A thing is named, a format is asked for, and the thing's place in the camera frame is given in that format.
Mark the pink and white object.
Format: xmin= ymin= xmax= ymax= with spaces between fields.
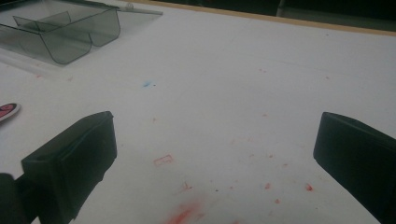
xmin=0 ymin=103 xmax=22 ymax=123

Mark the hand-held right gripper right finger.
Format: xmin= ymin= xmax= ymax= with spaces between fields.
xmin=313 ymin=111 xmax=396 ymax=224

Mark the clear grey plastic organizer box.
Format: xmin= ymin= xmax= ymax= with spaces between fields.
xmin=0 ymin=0 xmax=163 ymax=66

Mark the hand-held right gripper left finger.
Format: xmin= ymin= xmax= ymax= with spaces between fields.
xmin=21 ymin=110 xmax=118 ymax=224

